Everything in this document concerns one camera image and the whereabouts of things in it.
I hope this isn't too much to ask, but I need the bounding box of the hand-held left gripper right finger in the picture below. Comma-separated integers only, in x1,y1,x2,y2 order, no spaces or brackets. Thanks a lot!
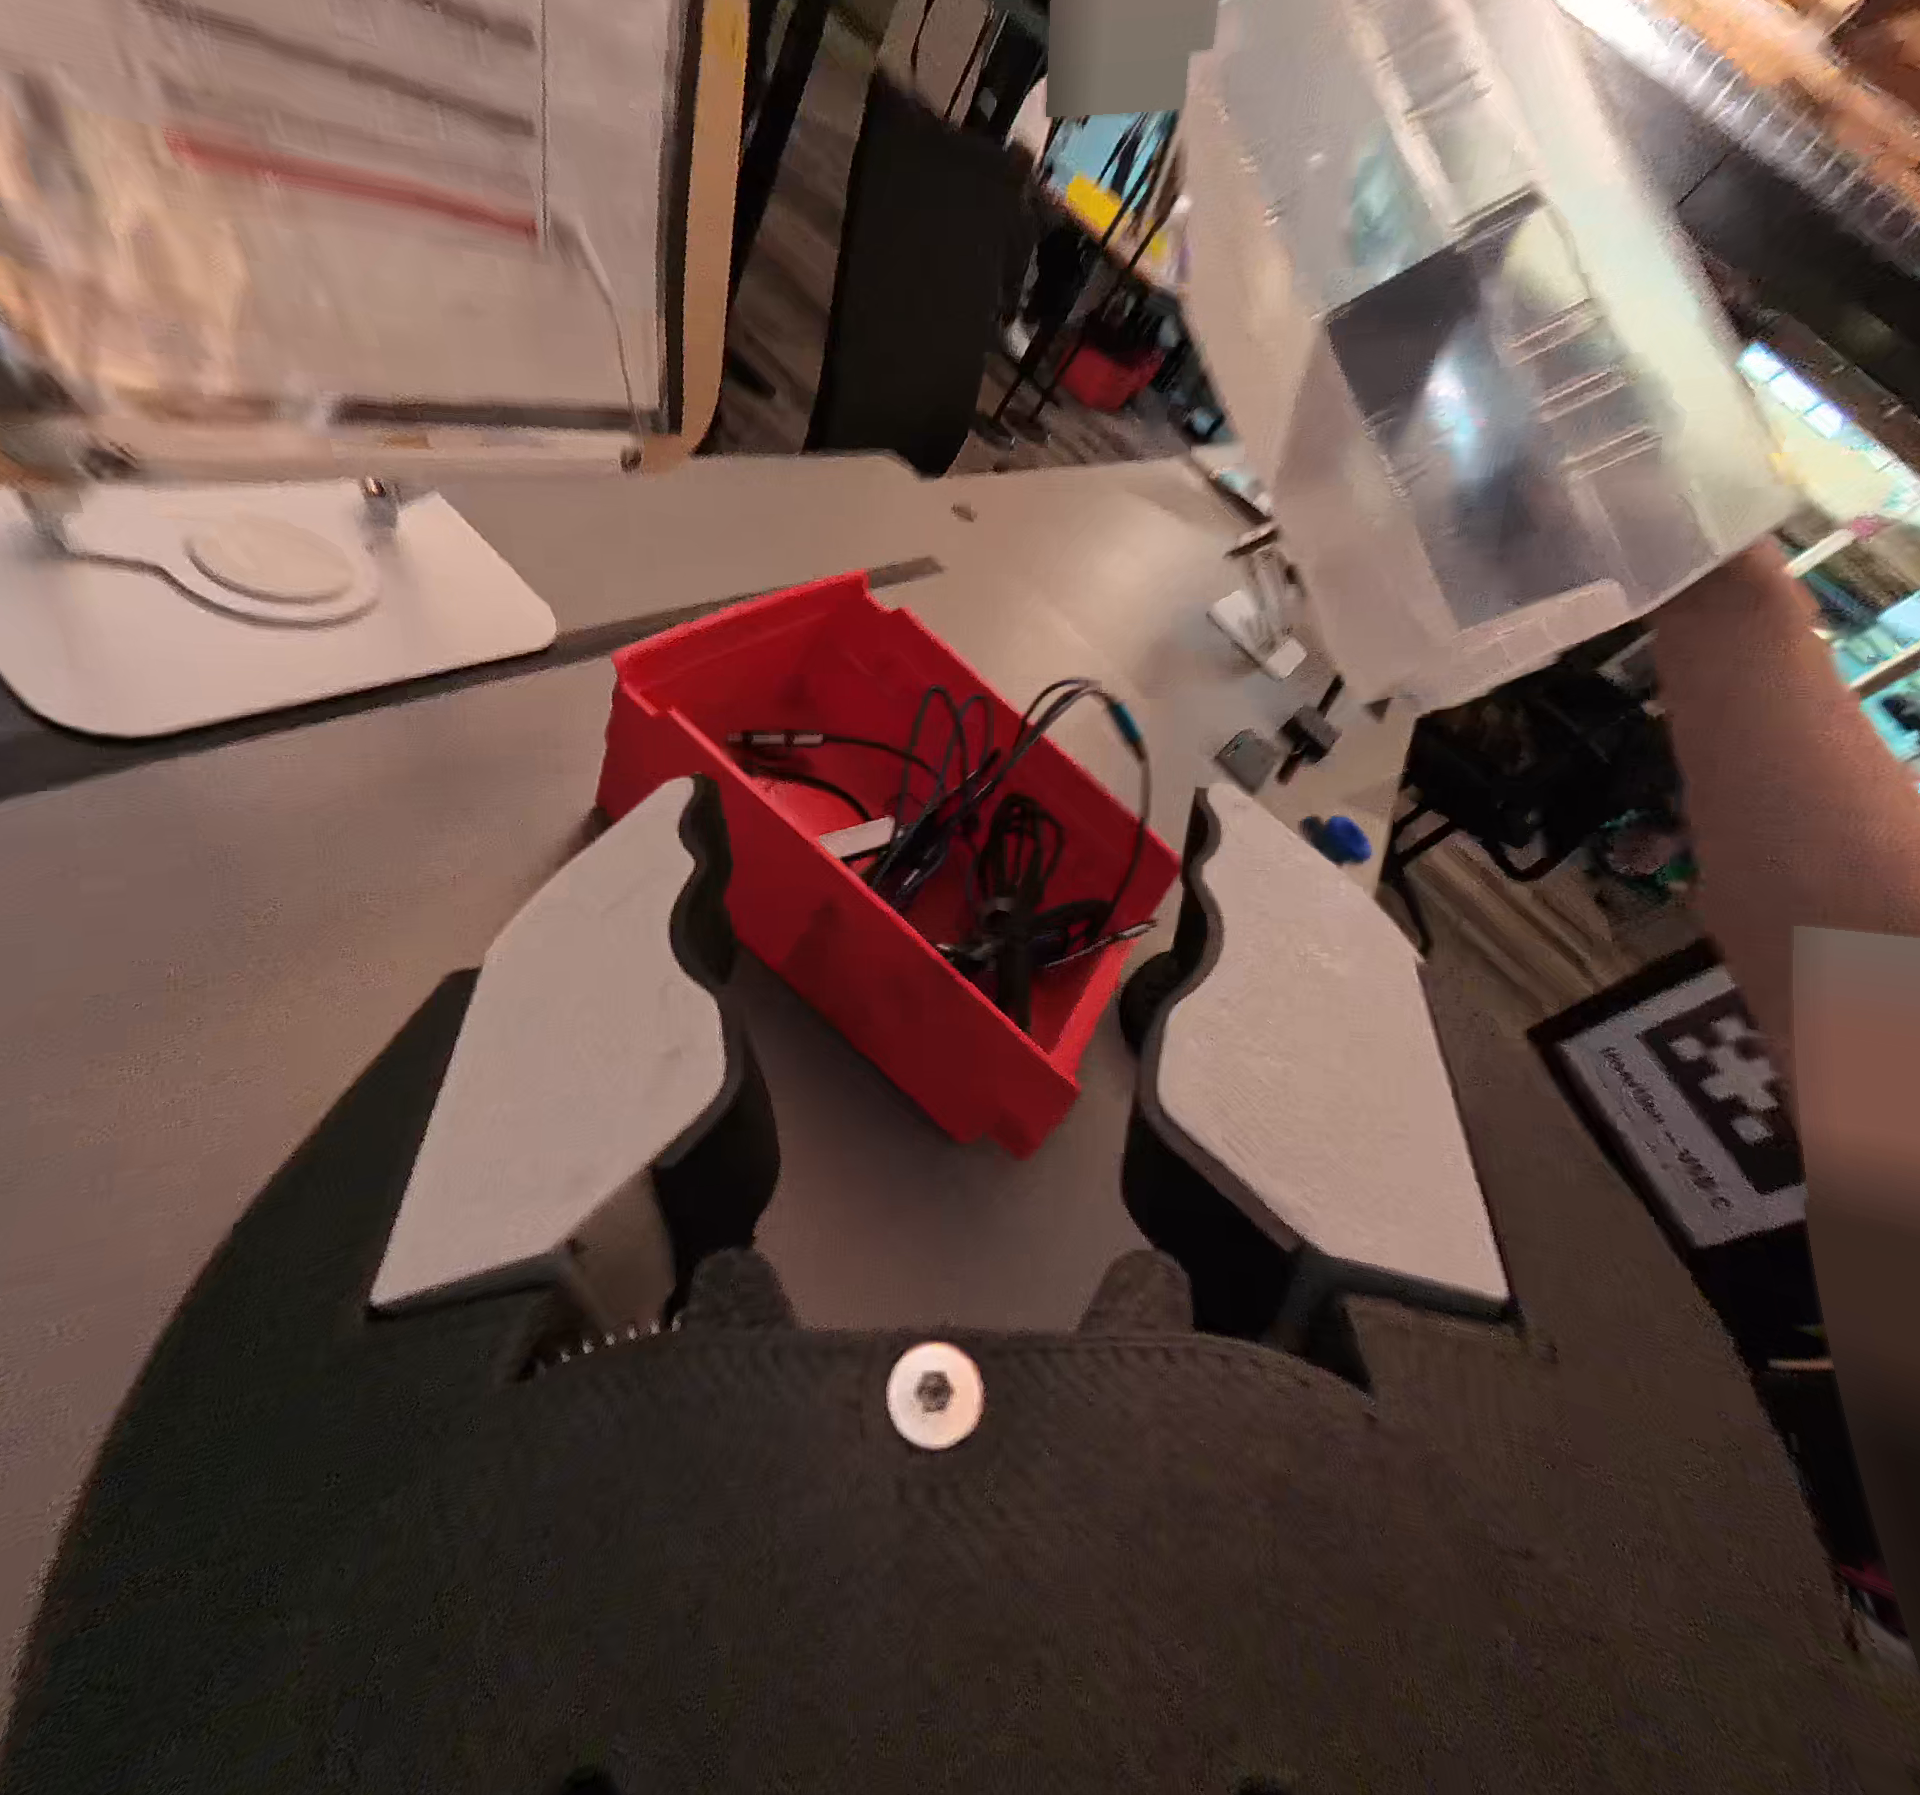
1121,779,1513,1319

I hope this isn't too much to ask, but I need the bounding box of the person's right forearm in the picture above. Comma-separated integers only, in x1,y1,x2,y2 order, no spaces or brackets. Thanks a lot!
1648,542,1920,1076

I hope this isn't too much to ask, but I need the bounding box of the blue braided usb cable bundle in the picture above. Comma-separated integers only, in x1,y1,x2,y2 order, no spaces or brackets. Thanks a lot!
728,682,1159,1035

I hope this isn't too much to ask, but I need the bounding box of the translucent white plastic bin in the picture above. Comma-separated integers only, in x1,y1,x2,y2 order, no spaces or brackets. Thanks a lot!
1183,0,1805,712

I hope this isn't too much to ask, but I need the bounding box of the red plastic bin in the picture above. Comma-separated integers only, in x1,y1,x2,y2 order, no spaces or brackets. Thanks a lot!
594,571,1185,1161
1058,341,1169,413

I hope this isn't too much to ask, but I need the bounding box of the black office chair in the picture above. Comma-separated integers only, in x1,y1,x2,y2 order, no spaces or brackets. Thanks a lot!
806,76,1041,480

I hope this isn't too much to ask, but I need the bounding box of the document stand with instruction sheet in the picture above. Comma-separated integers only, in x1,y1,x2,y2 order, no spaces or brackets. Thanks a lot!
0,0,753,742

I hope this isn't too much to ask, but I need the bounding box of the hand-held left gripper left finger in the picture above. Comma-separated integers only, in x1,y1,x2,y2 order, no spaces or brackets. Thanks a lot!
368,772,747,1317

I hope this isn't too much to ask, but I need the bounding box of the black framed marker sign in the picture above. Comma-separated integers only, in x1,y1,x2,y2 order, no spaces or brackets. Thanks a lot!
1527,943,1811,1253

